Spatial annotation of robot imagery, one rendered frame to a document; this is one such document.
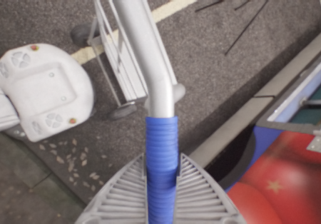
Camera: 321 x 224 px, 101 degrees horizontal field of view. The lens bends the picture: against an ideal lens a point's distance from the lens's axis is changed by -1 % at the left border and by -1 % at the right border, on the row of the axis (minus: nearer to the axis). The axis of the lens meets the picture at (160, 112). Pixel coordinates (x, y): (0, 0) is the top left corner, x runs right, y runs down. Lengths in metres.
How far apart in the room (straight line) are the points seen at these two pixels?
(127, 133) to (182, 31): 1.22
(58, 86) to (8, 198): 0.96
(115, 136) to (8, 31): 1.16
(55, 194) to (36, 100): 0.80
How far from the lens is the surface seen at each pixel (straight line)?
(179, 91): 0.23
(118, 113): 1.11
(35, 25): 1.62
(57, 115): 1.06
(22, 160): 1.51
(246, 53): 2.22
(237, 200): 0.89
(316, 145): 1.04
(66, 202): 1.58
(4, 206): 1.69
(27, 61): 1.13
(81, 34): 1.25
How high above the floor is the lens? 1.35
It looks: 71 degrees down
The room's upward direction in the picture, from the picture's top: 100 degrees clockwise
